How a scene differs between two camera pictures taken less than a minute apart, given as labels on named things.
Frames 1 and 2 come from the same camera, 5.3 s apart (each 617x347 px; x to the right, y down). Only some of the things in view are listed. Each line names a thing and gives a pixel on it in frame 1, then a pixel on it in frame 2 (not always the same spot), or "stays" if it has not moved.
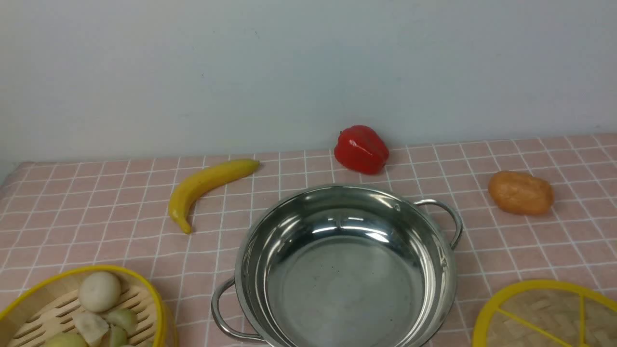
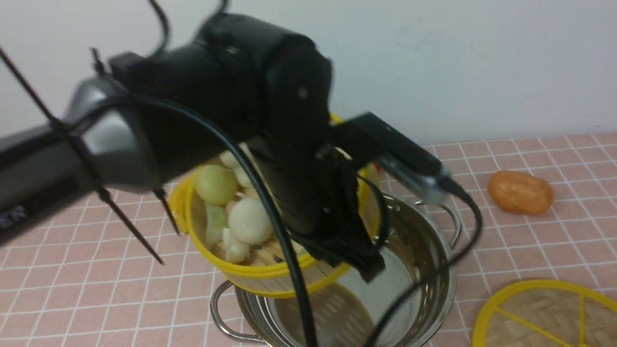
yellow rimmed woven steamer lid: (543, 313) stays
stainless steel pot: (343, 265) stays
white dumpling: (91, 327) -> (235, 252)
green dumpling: (121, 322) -> (216, 219)
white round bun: (99, 291) -> (249, 221)
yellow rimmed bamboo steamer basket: (47, 307) -> (221, 210)
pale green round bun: (67, 339) -> (215, 185)
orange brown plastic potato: (520, 193) stays
